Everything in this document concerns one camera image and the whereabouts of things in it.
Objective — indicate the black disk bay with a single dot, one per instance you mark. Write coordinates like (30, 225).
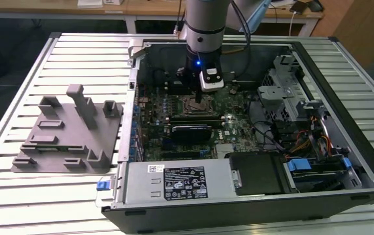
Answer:
(259, 173)

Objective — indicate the white papers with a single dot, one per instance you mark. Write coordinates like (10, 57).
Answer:
(90, 2)

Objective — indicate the grey parts rack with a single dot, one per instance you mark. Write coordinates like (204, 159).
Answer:
(76, 127)

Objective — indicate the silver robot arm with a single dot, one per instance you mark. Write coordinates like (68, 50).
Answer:
(206, 22)

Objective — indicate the blue case latch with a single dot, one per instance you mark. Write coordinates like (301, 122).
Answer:
(104, 185)

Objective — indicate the blue disk carrier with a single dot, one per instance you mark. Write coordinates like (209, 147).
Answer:
(300, 165)

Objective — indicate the silver power supply unit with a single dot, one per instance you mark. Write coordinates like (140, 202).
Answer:
(141, 186)

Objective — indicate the brown wooden cabinet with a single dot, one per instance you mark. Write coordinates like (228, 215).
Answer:
(364, 29)

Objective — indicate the green RAM stick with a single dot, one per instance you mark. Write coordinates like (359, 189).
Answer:
(66, 147)

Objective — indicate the CPU socket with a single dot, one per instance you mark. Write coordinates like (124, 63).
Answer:
(184, 113)

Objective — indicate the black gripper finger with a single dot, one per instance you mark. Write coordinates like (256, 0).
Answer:
(190, 83)

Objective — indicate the black PC case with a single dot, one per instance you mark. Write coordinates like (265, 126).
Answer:
(206, 218)

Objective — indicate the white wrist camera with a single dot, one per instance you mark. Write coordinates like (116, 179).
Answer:
(213, 84)

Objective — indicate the pale blue teach pendant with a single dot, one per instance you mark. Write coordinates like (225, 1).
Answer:
(259, 14)

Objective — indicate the silver CPU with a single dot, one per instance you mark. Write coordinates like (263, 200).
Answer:
(204, 107)

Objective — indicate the silver chipset heatsink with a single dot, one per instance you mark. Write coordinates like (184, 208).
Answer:
(225, 149)

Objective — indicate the black graphics card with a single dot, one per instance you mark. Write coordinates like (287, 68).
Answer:
(190, 134)

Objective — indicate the green motherboard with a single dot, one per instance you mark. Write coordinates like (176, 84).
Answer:
(240, 117)

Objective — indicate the black desk device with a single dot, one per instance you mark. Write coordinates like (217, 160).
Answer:
(300, 7)
(316, 5)

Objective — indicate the white barcode label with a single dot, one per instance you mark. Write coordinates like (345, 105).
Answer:
(154, 169)

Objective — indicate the grey plastic drive latch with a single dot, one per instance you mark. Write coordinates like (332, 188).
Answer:
(309, 105)

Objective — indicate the grey metal drive cage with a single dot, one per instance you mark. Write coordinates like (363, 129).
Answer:
(272, 94)

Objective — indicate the black expansion slot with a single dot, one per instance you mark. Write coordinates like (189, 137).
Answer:
(196, 120)

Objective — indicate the small white box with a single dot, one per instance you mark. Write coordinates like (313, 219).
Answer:
(114, 1)

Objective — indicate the black rating label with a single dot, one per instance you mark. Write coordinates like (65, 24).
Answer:
(185, 182)

